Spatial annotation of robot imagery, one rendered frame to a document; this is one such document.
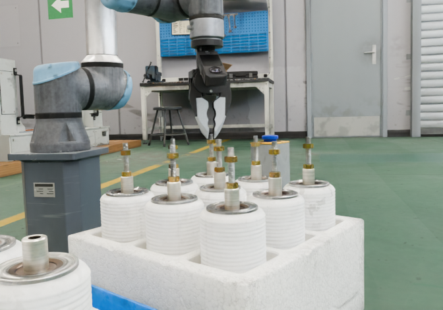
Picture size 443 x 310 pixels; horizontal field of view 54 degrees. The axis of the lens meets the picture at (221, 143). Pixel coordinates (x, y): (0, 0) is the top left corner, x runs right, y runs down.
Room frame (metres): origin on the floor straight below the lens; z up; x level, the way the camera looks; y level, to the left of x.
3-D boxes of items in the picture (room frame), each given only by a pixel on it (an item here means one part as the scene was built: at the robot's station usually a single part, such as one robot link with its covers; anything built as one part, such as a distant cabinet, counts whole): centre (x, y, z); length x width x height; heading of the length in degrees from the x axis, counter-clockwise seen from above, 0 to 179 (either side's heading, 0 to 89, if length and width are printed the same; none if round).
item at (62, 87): (1.16, 0.42, 0.47); 0.13 x 0.12 x 0.14; 138
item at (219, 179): (0.79, 0.00, 0.26); 0.02 x 0.02 x 0.03
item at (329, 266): (0.79, 0.00, 0.09); 0.39 x 0.39 x 0.18; 51
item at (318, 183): (0.81, -0.16, 0.25); 0.08 x 0.08 x 0.01
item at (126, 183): (0.77, 0.17, 0.26); 0.02 x 0.02 x 0.03
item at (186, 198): (0.70, 0.08, 0.25); 0.08 x 0.08 x 0.01
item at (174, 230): (0.70, 0.08, 0.16); 0.10 x 0.10 x 0.18
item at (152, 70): (5.42, 0.83, 0.87); 0.41 x 0.17 x 0.25; 168
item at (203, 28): (0.97, 0.03, 0.57); 0.08 x 0.08 x 0.05
